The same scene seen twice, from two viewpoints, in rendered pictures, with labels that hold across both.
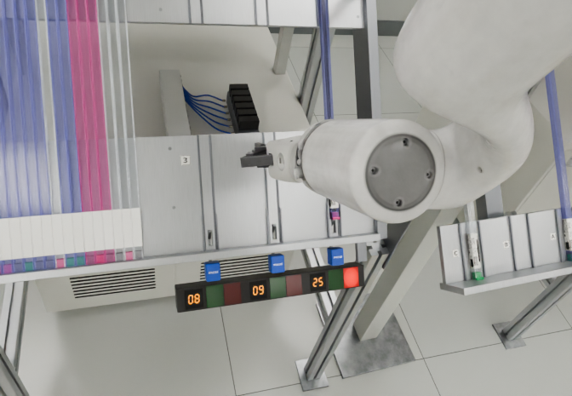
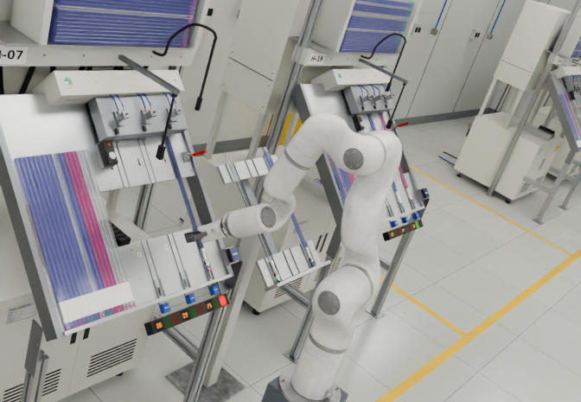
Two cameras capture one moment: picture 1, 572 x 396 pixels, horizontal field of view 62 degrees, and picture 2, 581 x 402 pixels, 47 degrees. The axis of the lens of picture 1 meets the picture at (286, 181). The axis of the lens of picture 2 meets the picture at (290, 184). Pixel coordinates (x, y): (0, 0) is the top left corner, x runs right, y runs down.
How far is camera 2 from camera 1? 155 cm
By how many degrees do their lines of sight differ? 35
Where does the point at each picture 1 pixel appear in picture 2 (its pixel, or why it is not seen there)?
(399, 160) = (267, 213)
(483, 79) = (287, 188)
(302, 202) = (193, 265)
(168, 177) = (134, 264)
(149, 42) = not seen: hidden behind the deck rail
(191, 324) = not seen: outside the picture
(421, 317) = (238, 362)
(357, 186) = (259, 222)
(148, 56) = not seen: hidden behind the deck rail
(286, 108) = (130, 230)
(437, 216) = (245, 268)
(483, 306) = (272, 345)
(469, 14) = (283, 177)
